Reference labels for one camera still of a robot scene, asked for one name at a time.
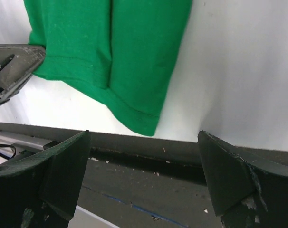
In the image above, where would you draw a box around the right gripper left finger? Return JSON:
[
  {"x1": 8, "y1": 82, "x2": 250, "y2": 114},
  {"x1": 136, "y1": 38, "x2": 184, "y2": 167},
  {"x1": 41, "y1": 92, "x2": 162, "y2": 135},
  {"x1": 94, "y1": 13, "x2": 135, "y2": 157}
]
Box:
[{"x1": 0, "y1": 131, "x2": 90, "y2": 228}]

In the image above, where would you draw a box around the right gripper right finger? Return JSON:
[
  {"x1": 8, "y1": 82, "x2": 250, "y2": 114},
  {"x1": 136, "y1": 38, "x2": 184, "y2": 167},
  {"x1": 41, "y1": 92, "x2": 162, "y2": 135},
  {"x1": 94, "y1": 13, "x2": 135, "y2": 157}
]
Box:
[{"x1": 198, "y1": 131, "x2": 288, "y2": 228}]

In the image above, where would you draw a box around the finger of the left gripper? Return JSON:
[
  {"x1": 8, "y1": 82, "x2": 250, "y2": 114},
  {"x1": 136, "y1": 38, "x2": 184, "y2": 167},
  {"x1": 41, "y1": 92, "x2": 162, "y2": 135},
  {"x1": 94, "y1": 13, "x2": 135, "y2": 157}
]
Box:
[{"x1": 0, "y1": 44, "x2": 46, "y2": 106}]

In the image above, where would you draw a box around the green t-shirt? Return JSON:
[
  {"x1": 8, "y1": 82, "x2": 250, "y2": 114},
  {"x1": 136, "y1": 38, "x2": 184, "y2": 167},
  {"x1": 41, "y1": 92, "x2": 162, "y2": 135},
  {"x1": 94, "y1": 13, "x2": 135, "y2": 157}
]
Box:
[{"x1": 24, "y1": 0, "x2": 192, "y2": 136}]

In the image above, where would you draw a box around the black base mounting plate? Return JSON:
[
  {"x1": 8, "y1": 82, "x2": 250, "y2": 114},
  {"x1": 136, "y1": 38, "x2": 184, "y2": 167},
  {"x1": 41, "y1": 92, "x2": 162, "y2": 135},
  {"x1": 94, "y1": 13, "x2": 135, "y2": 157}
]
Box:
[{"x1": 0, "y1": 121, "x2": 288, "y2": 228}]

